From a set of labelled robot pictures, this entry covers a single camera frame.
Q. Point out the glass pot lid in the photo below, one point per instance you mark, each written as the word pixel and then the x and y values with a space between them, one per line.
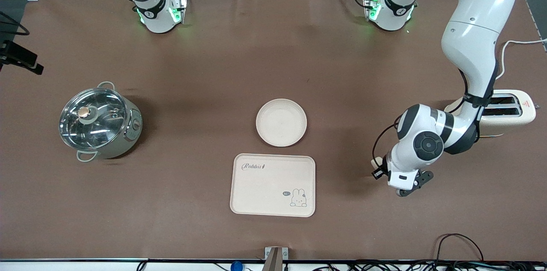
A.
pixel 92 119

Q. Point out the steel electric cooking pot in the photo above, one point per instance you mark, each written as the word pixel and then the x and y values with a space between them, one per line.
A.
pixel 128 132

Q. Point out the grey metal camera bracket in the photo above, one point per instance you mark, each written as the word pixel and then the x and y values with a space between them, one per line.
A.
pixel 275 258

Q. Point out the beige round plate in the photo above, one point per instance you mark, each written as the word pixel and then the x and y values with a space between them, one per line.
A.
pixel 281 122

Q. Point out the beige rabbit print tray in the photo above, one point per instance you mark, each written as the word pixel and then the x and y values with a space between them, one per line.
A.
pixel 265 185

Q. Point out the brown table cover mat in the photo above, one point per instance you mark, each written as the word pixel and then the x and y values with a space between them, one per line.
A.
pixel 213 70

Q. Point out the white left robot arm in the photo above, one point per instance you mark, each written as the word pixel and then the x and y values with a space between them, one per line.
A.
pixel 470 40

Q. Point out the cream two-slot toaster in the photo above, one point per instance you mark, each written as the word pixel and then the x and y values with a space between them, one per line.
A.
pixel 517 110

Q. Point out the pale steamed bun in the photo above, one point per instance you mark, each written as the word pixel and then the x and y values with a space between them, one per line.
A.
pixel 376 163

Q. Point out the blue round knob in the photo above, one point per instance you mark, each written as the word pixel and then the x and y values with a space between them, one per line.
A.
pixel 236 266

